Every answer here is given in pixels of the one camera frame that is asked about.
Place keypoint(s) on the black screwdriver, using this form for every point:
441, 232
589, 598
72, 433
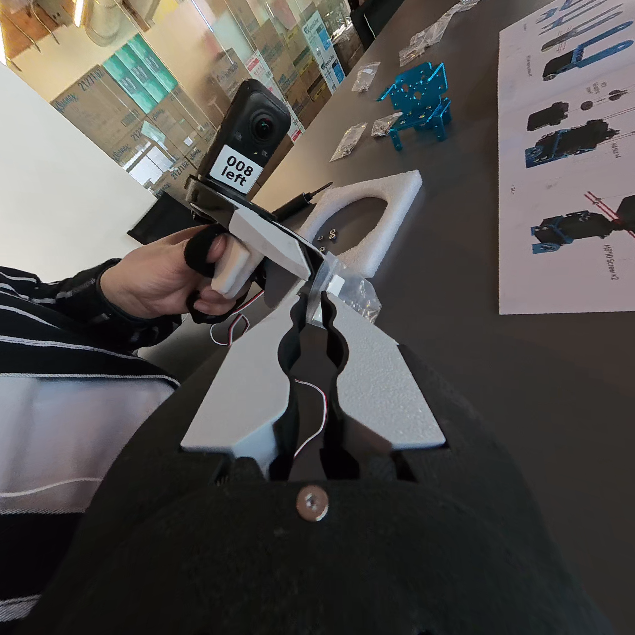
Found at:
297, 203

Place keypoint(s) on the stack of cardboard boxes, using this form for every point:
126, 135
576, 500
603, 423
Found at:
149, 99

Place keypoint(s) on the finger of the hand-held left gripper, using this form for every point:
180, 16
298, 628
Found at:
273, 243
310, 248

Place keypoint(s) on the black office chair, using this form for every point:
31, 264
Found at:
163, 218
377, 20

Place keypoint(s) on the blue metal bracket assembly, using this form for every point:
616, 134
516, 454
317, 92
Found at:
416, 99

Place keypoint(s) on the scattered small clear parts bags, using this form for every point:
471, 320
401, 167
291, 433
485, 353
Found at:
421, 39

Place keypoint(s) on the white foam square with hole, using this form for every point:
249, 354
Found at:
397, 198

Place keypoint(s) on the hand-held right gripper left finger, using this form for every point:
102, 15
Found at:
238, 397

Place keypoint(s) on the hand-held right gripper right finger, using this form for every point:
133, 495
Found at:
387, 397

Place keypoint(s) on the dark desk with wooden edge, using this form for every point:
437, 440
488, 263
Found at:
496, 397

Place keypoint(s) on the clear bag of short screws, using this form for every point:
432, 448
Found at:
357, 292

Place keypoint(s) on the open instruction booklet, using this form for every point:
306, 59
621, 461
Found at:
545, 198

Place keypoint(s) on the person's left hand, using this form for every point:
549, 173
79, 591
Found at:
149, 278

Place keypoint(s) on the person's striped black shirt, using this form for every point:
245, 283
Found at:
74, 421

